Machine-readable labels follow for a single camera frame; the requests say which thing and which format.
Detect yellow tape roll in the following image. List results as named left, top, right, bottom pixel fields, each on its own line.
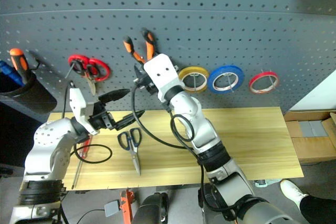
left=178, top=66, right=210, bottom=94

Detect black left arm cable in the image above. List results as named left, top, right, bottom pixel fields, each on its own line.
left=61, top=80, right=113, bottom=164

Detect grey foot pedal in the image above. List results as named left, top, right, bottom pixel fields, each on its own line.
left=103, top=200, right=122, bottom=217

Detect orange clamp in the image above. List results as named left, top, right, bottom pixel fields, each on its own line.
left=119, top=188, right=136, bottom=224

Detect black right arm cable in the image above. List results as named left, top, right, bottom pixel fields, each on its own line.
left=131, top=83, right=211, bottom=219

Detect red tape roll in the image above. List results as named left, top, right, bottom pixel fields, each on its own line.
left=248, top=70, right=280, bottom=95

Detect red handled screwdriver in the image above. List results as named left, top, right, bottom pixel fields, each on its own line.
left=71, top=133, right=93, bottom=190

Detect black holder cup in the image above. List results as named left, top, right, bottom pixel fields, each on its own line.
left=0, top=70, right=58, bottom=116

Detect black blue handled scissors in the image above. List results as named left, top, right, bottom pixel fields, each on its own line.
left=117, top=127, right=143, bottom=176

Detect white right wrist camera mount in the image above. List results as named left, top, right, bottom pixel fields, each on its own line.
left=143, top=53, right=186, bottom=103

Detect white shoe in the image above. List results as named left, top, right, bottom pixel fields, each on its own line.
left=279, top=179, right=309, bottom=208

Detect dark rounded shape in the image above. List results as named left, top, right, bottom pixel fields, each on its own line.
left=131, top=192, right=169, bottom=224

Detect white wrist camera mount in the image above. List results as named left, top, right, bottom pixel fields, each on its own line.
left=69, top=87, right=101, bottom=134
left=143, top=53, right=186, bottom=103

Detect red handled scissors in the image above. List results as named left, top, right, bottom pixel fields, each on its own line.
left=67, top=54, right=111, bottom=97

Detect blue tool in cup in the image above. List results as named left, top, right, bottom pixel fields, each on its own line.
left=0, top=60, right=22, bottom=87

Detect orange black pliers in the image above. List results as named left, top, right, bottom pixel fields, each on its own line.
left=122, top=28, right=158, bottom=65

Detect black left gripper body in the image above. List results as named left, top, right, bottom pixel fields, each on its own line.
left=88, top=101, right=118, bottom=131

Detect grey metal pegboard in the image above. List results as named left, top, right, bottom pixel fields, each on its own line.
left=0, top=0, right=336, bottom=120

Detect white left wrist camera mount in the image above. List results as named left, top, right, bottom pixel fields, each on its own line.
left=69, top=87, right=101, bottom=134

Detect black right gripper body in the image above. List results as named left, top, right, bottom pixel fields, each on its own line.
left=133, top=72, right=159, bottom=95

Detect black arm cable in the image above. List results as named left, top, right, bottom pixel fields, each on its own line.
left=131, top=83, right=211, bottom=219
left=61, top=80, right=113, bottom=164

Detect orange black handled screwdriver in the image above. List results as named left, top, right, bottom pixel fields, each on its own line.
left=9, top=48, right=31, bottom=86

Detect blue tape roll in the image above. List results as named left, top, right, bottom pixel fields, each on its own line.
left=207, top=64, right=245, bottom=94

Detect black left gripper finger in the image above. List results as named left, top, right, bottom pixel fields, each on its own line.
left=114, top=110, right=146, bottom=131
left=98, top=89, right=131, bottom=105

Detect brown cardboard box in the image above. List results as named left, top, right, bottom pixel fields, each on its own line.
left=283, top=109, right=336, bottom=165

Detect black trouser leg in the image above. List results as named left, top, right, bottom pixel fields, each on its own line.
left=299, top=195, right=336, bottom=224

